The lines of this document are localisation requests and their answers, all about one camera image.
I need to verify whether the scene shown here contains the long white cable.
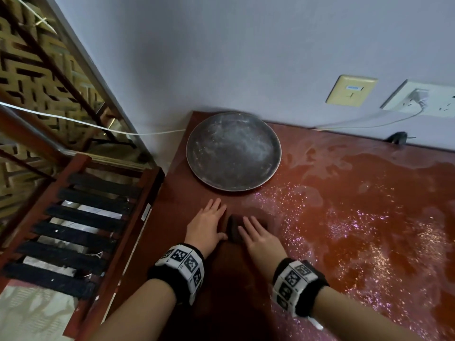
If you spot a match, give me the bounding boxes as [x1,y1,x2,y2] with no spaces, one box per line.
[0,101,186,136]

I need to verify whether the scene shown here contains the beige wall plate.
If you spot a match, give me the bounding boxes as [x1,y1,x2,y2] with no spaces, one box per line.
[325,74,378,108]

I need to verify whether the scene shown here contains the brown cleaning cloth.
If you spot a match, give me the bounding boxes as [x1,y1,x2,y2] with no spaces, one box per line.
[226,213,269,244]

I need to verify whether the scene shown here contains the round grey metal tray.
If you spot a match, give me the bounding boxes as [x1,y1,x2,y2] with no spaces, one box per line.
[186,111,282,193]

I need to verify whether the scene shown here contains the person's right hand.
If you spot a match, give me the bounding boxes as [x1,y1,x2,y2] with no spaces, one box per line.
[237,216,289,272]

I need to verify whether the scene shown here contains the gold lattice screen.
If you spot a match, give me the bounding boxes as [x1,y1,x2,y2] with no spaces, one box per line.
[0,0,111,217]

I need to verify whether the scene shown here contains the red wooden table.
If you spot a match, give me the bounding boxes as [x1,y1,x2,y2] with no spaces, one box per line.
[106,110,455,341]

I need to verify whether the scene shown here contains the white wall power socket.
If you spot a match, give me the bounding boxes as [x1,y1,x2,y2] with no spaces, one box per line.
[380,80,455,119]

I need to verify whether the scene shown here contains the person's left hand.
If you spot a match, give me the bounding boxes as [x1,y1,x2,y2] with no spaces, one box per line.
[184,198,228,260]

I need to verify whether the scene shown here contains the white paper sheet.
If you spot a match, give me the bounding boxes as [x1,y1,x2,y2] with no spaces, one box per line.
[23,204,123,281]

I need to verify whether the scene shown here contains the white power plug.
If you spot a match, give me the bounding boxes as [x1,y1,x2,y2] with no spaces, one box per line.
[409,89,431,108]

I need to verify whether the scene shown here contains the black power plug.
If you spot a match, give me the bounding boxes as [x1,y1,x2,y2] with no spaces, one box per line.
[385,132,417,144]

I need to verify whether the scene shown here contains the person's right forearm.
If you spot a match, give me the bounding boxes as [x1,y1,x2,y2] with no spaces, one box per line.
[312,287,424,341]

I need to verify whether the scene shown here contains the red wooden rack black straps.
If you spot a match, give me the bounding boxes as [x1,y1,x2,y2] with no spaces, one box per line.
[0,154,165,341]

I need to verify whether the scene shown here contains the person's left forearm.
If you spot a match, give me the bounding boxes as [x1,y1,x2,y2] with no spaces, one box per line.
[87,280,177,341]

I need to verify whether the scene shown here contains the wooden folding luggage rack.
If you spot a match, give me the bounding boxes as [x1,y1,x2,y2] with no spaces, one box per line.
[0,0,137,150]

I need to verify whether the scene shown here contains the white plug cable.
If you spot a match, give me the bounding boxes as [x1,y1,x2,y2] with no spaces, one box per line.
[312,106,426,132]

